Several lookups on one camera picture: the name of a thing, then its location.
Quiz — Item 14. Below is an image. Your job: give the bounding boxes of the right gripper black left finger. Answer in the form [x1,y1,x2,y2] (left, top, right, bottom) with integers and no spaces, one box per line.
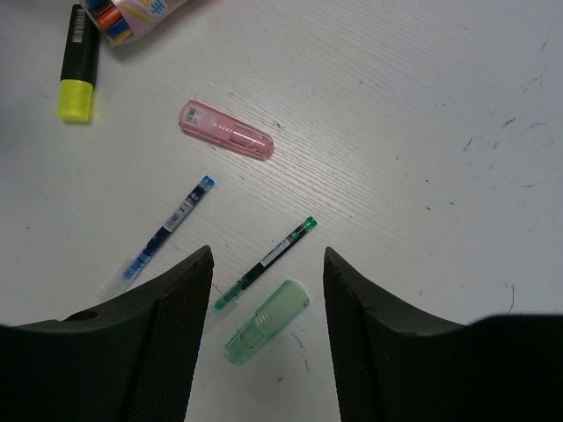
[1,246,214,421]

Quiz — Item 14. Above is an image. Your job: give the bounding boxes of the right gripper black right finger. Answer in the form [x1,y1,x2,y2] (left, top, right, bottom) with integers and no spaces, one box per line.
[323,249,562,421]

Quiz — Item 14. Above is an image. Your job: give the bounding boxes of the yellow capped black highlighter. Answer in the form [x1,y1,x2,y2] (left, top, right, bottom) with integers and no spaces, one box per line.
[57,4,99,123]

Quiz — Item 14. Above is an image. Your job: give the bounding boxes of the blue gel pen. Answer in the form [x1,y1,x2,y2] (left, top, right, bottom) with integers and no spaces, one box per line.
[99,176,216,302]

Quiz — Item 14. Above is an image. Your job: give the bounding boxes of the green gel pen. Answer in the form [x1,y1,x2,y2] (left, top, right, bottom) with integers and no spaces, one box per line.
[212,216,318,313]

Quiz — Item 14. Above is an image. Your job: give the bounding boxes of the pink translucent eraser case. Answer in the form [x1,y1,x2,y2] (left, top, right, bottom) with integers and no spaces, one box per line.
[179,100,274,160]

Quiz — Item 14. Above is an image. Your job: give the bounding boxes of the pink capped clear marker tube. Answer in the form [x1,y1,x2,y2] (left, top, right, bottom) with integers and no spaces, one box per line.
[79,0,202,47]

